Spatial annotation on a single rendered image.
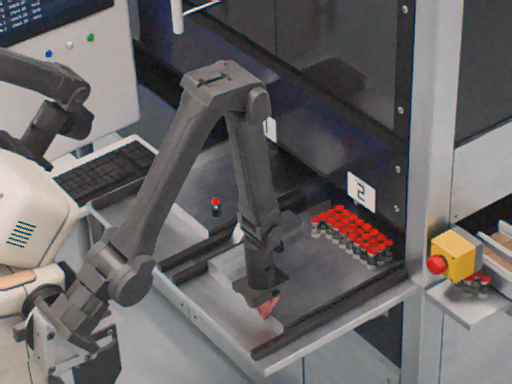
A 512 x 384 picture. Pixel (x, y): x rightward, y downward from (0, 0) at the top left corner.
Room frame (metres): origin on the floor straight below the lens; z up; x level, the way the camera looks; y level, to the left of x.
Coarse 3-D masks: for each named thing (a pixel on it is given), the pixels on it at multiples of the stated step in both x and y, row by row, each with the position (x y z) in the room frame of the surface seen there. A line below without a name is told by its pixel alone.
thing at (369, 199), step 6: (348, 174) 2.11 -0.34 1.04; (348, 180) 2.11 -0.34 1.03; (354, 180) 2.09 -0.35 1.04; (360, 180) 2.08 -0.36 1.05; (348, 186) 2.11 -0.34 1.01; (354, 186) 2.09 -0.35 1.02; (360, 186) 2.08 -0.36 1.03; (366, 186) 2.06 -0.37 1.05; (348, 192) 2.11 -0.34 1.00; (354, 192) 2.09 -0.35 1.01; (366, 192) 2.06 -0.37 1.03; (372, 192) 2.04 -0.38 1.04; (354, 198) 2.09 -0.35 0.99; (366, 198) 2.06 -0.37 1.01; (372, 198) 2.04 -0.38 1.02; (366, 204) 2.06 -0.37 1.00; (372, 204) 2.04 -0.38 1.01; (372, 210) 2.04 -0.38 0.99
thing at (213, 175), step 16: (224, 144) 2.46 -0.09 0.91; (208, 160) 2.43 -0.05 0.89; (224, 160) 2.43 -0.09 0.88; (272, 160) 2.41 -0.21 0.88; (288, 160) 2.41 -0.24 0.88; (192, 176) 2.38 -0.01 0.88; (208, 176) 2.37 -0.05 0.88; (224, 176) 2.37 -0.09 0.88; (272, 176) 2.35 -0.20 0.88; (288, 176) 2.34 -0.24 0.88; (304, 176) 2.34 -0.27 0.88; (320, 176) 2.29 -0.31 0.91; (192, 192) 2.31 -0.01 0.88; (208, 192) 2.31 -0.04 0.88; (224, 192) 2.30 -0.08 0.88; (288, 192) 2.24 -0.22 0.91; (304, 192) 2.26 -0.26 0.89; (176, 208) 2.23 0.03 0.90; (192, 208) 2.25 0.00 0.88; (208, 208) 2.25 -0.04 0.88; (224, 208) 2.24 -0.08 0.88; (192, 224) 2.18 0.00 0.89; (208, 224) 2.19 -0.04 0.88; (224, 224) 2.14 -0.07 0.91
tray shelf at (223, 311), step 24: (216, 144) 2.50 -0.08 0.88; (336, 192) 2.27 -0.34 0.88; (96, 216) 2.27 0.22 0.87; (120, 216) 2.25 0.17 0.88; (168, 216) 2.23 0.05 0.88; (360, 216) 2.17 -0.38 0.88; (168, 240) 2.14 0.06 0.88; (192, 240) 2.14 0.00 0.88; (192, 264) 2.05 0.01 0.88; (192, 288) 1.97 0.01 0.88; (216, 288) 1.97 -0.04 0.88; (408, 288) 1.92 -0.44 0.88; (216, 312) 1.89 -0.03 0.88; (240, 312) 1.89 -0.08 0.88; (360, 312) 1.86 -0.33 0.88; (240, 336) 1.82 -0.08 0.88; (264, 336) 1.81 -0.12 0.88; (312, 336) 1.80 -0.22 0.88; (336, 336) 1.81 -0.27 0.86; (264, 360) 1.74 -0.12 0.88; (288, 360) 1.75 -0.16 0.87
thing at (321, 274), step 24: (312, 216) 2.17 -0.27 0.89; (312, 240) 2.10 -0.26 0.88; (216, 264) 2.03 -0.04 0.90; (240, 264) 2.04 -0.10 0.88; (288, 264) 2.02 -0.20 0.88; (312, 264) 2.02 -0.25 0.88; (336, 264) 2.01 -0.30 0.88; (360, 264) 2.00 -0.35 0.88; (384, 264) 2.00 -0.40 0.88; (288, 288) 1.95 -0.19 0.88; (312, 288) 1.94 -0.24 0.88; (336, 288) 1.93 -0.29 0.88; (360, 288) 1.91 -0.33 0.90; (288, 312) 1.87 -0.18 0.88; (312, 312) 1.84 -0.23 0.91
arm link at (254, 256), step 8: (248, 240) 1.84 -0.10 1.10; (248, 248) 1.83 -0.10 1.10; (256, 248) 1.82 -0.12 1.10; (248, 256) 1.83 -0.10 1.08; (256, 256) 1.82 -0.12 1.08; (264, 256) 1.82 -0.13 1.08; (272, 256) 1.83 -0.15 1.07; (248, 264) 1.83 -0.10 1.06; (256, 264) 1.82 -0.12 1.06; (264, 264) 1.82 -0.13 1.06
